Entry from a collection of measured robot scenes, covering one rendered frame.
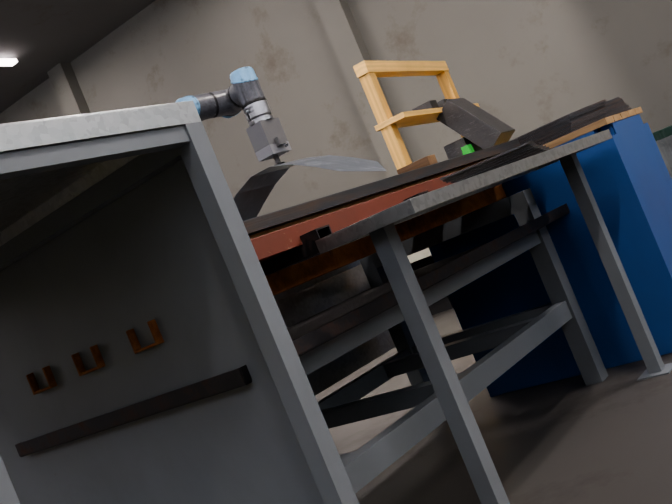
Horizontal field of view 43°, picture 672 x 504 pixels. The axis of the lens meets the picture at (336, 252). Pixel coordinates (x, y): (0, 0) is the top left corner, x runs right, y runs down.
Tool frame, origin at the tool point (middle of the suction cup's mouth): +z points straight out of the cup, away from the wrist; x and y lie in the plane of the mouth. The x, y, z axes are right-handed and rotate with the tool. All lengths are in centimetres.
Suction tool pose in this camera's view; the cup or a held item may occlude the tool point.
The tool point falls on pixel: (281, 170)
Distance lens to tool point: 247.4
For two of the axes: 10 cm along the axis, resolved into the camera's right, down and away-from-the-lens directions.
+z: 3.8, 9.3, -0.1
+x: -7.1, 3.0, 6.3
